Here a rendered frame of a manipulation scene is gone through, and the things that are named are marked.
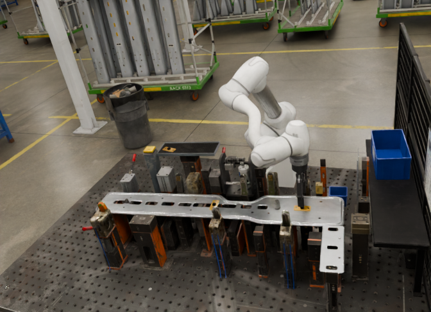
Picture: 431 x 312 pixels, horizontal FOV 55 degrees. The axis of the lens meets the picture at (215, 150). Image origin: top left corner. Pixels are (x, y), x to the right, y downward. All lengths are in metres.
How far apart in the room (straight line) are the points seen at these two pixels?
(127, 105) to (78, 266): 2.67
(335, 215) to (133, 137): 3.47
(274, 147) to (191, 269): 0.90
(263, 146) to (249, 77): 0.58
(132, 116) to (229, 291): 3.22
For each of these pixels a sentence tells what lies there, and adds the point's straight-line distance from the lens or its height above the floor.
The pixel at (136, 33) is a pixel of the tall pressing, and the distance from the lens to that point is 6.65.
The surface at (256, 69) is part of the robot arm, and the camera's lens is 2.30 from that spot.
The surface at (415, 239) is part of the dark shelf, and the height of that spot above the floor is 1.03.
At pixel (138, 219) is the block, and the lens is 2.26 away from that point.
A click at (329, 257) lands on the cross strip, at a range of 1.91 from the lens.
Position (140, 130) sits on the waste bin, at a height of 0.23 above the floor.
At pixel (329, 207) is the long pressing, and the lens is 2.16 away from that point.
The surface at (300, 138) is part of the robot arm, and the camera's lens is 1.87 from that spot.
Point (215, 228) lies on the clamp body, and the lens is 2.06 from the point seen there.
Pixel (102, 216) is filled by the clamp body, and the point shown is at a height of 1.06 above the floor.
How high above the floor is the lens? 2.35
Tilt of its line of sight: 29 degrees down
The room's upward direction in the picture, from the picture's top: 11 degrees counter-clockwise
